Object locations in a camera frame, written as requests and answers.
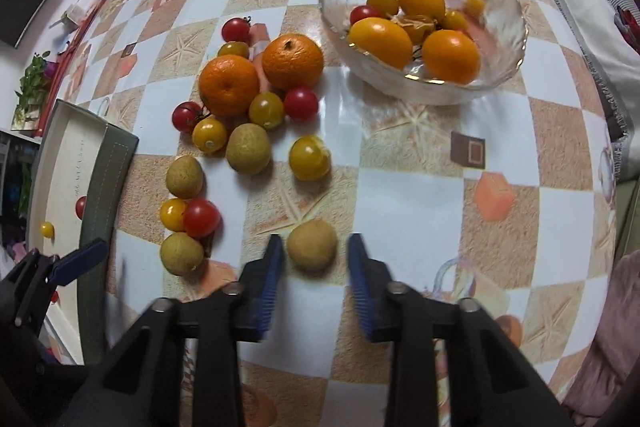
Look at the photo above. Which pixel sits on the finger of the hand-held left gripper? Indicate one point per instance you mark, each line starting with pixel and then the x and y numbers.
pixel 75 265

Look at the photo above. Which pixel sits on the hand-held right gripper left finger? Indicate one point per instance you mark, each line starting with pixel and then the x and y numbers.
pixel 269 292

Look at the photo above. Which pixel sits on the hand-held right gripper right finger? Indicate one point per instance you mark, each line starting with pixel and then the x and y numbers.
pixel 361 292

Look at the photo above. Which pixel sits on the tan longan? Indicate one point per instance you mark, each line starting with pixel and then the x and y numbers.
pixel 311 246
pixel 181 253
pixel 248 148
pixel 184 177

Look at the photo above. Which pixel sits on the clear glass bowl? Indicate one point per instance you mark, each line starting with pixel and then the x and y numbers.
pixel 500 37

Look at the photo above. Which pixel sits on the yellow cherry tomato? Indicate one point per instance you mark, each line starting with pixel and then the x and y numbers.
pixel 46 229
pixel 209 135
pixel 454 21
pixel 381 2
pixel 419 31
pixel 233 50
pixel 171 214
pixel 309 158
pixel 266 110

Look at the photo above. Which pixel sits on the red cherry tomato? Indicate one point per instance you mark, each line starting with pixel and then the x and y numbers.
pixel 81 207
pixel 361 14
pixel 301 103
pixel 185 117
pixel 236 30
pixel 201 218

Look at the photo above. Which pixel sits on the checked patterned tablecloth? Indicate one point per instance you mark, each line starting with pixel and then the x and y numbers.
pixel 415 207

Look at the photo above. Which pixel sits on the green potted plant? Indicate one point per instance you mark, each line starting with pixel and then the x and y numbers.
pixel 34 79

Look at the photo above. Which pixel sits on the orange mandarin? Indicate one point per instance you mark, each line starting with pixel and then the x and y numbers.
pixel 229 85
pixel 292 61

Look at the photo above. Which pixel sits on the pink cloth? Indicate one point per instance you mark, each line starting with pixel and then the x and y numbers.
pixel 610 337

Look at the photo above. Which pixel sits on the white fringed cushion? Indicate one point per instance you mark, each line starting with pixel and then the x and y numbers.
pixel 580 7

